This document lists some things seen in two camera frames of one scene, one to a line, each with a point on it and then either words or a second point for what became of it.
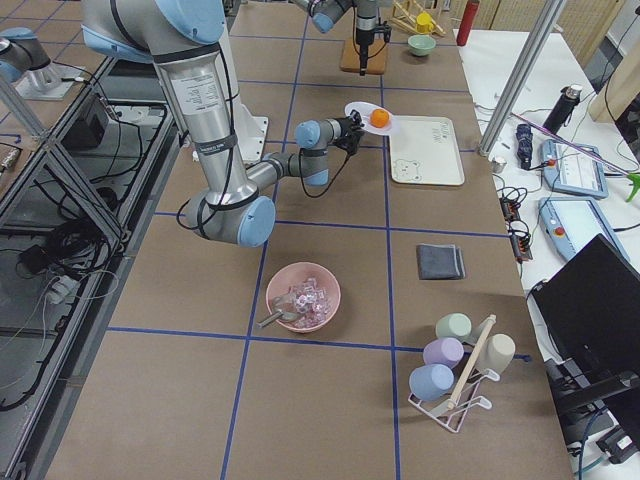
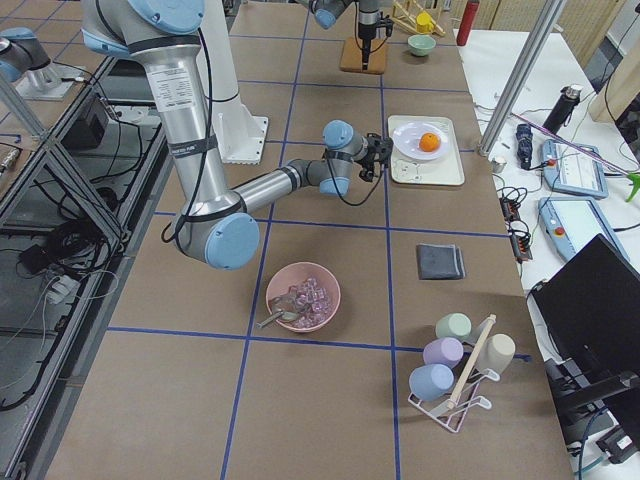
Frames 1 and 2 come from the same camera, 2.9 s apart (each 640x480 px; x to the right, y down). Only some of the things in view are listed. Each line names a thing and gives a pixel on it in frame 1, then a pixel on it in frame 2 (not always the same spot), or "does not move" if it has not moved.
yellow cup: [424, 23] does not move
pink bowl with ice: [318, 288] does not move
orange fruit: [379, 117] → [429, 142]
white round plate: [365, 110] → [406, 140]
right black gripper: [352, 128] → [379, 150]
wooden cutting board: [377, 54] does not move
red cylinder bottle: [471, 11] does not move
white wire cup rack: [450, 412] does not move
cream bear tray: [424, 150] does not move
